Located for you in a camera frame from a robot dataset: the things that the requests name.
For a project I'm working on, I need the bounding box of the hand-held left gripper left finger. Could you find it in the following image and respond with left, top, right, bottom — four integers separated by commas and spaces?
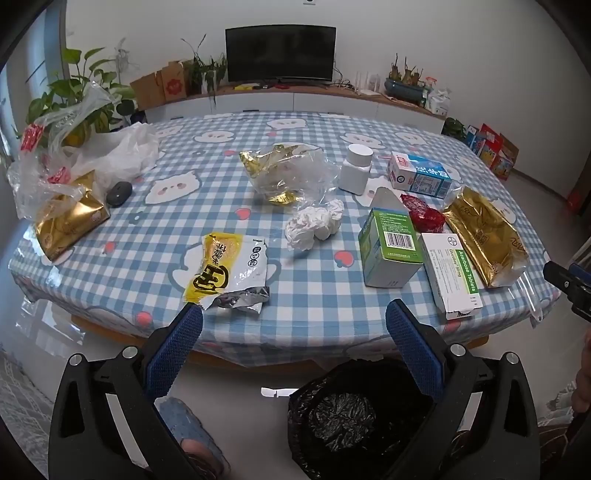
48, 302, 204, 480

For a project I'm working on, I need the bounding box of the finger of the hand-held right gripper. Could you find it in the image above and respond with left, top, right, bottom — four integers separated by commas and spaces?
542, 261, 591, 321

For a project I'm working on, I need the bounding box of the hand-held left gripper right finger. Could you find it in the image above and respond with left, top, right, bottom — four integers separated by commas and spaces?
385, 299, 541, 480

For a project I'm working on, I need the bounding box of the white medicine box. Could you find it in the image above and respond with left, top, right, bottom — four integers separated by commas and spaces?
420, 232, 484, 320

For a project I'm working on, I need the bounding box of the yellow snack wrapper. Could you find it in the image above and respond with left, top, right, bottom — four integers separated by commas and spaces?
184, 232, 271, 315

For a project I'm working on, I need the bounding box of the black trash bag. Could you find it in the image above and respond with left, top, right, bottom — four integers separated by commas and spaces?
287, 357, 446, 480

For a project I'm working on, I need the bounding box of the green medicine box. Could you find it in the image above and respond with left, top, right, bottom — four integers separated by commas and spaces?
359, 187, 424, 288

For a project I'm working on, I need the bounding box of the red mesh net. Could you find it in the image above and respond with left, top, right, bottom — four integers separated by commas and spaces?
400, 194, 446, 233

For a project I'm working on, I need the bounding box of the white tissue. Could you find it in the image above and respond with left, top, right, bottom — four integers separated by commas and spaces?
284, 199, 345, 251

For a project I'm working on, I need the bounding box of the blue white milk carton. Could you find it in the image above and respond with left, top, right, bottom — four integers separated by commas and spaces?
387, 152, 452, 198

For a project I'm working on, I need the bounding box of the white pill bottle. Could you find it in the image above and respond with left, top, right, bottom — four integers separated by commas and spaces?
338, 144, 374, 195

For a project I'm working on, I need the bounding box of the clear wrapper with gold trim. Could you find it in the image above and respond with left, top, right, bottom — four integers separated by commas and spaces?
239, 144, 354, 208

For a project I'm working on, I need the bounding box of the person's right hand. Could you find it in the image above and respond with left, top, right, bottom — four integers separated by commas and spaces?
573, 330, 591, 416

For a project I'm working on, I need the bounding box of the blue slipper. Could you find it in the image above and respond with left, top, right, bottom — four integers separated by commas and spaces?
157, 397, 232, 478

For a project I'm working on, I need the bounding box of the blue checked tablecloth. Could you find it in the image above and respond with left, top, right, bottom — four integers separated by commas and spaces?
9, 111, 561, 365

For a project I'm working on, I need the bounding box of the open cardboard box colourful print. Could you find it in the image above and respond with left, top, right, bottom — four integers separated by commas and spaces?
492, 134, 520, 181

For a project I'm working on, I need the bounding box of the bulky gold foil packet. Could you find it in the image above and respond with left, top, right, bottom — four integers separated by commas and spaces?
36, 171, 112, 263

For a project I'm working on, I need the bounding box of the dark grey computer mouse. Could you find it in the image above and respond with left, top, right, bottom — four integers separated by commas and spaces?
106, 181, 134, 206

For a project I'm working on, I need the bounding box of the red printed box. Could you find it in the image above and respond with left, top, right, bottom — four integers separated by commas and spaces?
478, 122, 504, 162

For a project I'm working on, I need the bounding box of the small green floor plant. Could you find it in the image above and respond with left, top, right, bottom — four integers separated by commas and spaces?
443, 117, 468, 141

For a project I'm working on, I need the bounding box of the white plastic bag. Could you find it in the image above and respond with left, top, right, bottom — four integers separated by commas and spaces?
65, 122, 161, 190

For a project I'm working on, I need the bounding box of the clear plastic bag red print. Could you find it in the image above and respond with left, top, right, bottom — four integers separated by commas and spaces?
7, 83, 116, 222

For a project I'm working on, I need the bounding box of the dark heart-leaf potted plant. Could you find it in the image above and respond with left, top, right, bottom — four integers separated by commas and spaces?
108, 85, 138, 127

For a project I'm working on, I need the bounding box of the plain brown cardboard box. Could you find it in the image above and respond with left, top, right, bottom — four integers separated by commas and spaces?
130, 69, 166, 112

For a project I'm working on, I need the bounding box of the white router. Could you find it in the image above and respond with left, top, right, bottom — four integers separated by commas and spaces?
355, 69, 382, 97

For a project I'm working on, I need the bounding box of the bonsai in blue pot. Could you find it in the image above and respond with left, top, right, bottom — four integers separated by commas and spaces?
384, 53, 428, 104

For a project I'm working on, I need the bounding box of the white TV cabinet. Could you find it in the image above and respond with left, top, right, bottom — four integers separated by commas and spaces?
134, 83, 448, 137

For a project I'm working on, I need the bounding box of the cardboard box with red emblem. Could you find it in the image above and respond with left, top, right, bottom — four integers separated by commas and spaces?
159, 61, 190, 100

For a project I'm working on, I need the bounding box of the long-leaf potted plant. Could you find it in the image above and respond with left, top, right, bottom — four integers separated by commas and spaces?
181, 37, 228, 107

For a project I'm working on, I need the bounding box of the light green pothos plant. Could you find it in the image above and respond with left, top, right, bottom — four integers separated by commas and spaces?
25, 46, 116, 148

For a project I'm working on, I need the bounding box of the black television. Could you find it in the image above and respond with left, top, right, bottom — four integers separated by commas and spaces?
225, 25, 337, 87

